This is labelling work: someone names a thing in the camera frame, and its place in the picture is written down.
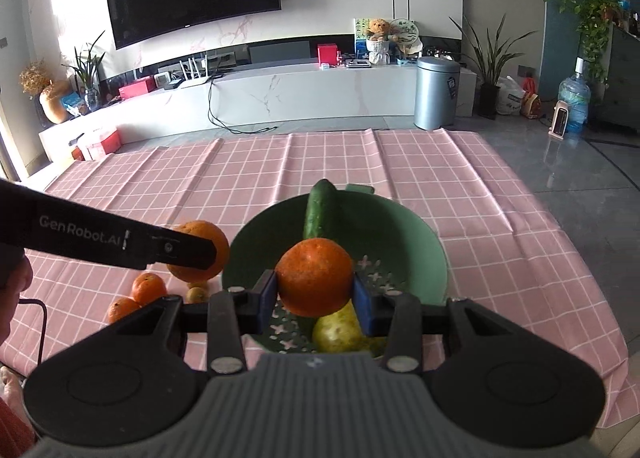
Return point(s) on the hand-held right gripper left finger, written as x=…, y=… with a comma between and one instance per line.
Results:
x=266, y=300

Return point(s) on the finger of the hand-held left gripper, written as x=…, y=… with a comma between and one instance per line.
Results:
x=185, y=250

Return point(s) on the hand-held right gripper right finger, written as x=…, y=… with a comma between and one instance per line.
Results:
x=362, y=310

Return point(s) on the large orange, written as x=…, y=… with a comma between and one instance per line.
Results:
x=196, y=229
x=312, y=275

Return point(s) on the small yellow fruit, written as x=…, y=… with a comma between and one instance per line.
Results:
x=196, y=294

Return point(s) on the small orange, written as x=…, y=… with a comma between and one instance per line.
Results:
x=148, y=287
x=122, y=310

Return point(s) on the green colander bowl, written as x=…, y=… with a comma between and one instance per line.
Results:
x=400, y=248

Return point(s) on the person's left forearm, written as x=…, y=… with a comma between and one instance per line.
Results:
x=11, y=303

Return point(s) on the yellow-green pear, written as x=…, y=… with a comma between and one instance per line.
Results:
x=335, y=330

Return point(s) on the red and white storage box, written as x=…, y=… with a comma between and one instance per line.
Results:
x=100, y=142

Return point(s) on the green cucumber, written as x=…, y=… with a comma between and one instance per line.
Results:
x=320, y=210

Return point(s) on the orange vase with dried flowers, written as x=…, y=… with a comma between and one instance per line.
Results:
x=52, y=105

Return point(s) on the blue snack packet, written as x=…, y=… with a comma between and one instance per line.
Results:
x=75, y=102

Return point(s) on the flat red box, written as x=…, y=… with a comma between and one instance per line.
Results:
x=136, y=88

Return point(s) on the pink checked tablecloth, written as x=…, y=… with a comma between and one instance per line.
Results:
x=450, y=188

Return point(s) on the orchid plant in glass vase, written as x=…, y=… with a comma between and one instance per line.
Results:
x=89, y=72

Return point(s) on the small white device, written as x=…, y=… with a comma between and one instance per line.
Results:
x=163, y=80

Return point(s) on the white antenna router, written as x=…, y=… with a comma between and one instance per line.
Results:
x=195, y=77

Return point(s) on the white marble television console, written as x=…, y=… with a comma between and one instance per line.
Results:
x=300, y=92

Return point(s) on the grey speaker box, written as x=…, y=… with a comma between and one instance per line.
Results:
x=279, y=50

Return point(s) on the silver pedal trash can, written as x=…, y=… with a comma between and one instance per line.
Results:
x=435, y=92

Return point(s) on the red cube box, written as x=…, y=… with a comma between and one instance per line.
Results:
x=327, y=53

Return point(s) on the white plastic bag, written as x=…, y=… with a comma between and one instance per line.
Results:
x=510, y=97

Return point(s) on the orange bag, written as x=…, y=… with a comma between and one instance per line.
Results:
x=531, y=105

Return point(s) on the tall leafy potted plant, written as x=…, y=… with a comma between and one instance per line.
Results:
x=487, y=72

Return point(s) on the teddy bear in white pot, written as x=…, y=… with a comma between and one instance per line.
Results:
x=378, y=40

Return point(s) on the small beige heater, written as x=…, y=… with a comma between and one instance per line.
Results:
x=560, y=120

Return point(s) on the small standing picture card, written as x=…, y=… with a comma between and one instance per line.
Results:
x=361, y=35

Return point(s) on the round painted fan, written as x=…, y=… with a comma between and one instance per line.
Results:
x=406, y=31

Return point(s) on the blue water jug with pump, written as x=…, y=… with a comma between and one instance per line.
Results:
x=575, y=102

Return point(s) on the grey drawer cabinet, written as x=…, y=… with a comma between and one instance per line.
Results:
x=622, y=82

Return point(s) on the trailing pothos plant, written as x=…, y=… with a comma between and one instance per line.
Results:
x=595, y=27

